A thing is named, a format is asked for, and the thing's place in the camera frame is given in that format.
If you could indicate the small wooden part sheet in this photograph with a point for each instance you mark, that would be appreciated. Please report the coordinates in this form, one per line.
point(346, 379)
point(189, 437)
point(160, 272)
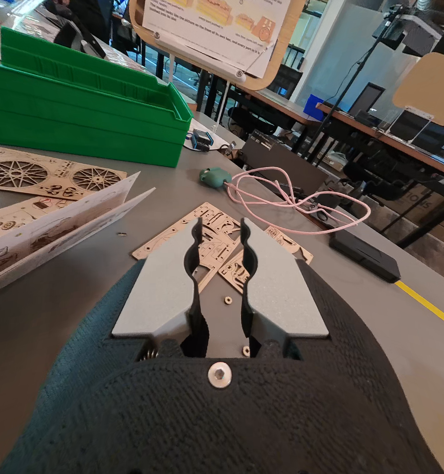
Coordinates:
point(285, 239)

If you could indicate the instruction sheet on clipboard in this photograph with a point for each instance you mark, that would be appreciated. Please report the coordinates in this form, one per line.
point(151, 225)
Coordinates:
point(281, 59)

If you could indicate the teal earbud case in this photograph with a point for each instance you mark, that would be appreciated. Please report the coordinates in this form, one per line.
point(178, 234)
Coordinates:
point(212, 177)

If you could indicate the black angled stand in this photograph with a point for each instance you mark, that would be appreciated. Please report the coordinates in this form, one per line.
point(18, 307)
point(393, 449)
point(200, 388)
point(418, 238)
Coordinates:
point(74, 39)

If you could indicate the grey device on tripod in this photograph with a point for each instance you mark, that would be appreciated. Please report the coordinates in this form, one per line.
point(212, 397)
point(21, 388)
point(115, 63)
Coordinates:
point(410, 29)

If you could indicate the black office chair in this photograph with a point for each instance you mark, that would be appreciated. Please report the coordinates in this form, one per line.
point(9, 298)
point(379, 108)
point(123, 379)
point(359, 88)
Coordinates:
point(370, 181)

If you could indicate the wooden sheet with gear cutouts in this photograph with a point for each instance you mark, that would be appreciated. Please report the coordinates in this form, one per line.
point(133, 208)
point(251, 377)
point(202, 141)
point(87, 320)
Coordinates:
point(7, 218)

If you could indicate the black cardboard box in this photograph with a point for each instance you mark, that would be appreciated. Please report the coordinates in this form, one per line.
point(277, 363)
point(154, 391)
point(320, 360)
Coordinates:
point(281, 163)

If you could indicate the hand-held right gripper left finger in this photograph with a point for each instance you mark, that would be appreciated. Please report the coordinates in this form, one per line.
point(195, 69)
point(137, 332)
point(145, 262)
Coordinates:
point(159, 292)

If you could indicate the flat black box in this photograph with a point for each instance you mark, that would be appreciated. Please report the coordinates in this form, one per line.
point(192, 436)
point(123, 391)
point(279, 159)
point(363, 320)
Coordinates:
point(362, 255)

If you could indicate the black tripod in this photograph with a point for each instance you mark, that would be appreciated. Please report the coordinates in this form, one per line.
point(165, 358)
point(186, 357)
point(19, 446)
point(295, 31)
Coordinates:
point(340, 100)

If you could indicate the long wooden desk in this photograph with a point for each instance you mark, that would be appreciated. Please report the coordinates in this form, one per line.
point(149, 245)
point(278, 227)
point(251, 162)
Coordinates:
point(410, 146)

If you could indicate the beige board on clear stand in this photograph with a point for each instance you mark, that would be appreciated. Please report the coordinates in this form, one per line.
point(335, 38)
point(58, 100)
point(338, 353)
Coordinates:
point(425, 85)

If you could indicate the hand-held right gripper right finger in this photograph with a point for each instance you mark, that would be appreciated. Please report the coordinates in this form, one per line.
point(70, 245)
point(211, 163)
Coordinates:
point(281, 296)

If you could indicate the small blue black device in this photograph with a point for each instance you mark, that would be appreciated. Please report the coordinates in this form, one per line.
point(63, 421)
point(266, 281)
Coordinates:
point(201, 140)

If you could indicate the wooden sheet with wheel cutouts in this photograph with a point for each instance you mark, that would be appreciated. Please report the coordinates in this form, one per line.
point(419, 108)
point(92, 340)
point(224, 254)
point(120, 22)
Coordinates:
point(40, 185)

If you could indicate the folded instruction booklet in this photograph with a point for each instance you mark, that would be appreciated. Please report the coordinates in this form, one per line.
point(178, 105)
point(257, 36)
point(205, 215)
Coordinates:
point(59, 229)

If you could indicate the blue storage bin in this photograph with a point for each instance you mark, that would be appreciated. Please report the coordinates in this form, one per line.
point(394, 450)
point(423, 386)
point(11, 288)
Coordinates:
point(314, 107)

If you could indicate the wooden model part sheet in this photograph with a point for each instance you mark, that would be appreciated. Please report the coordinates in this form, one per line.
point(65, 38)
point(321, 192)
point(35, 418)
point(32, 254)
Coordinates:
point(214, 222)

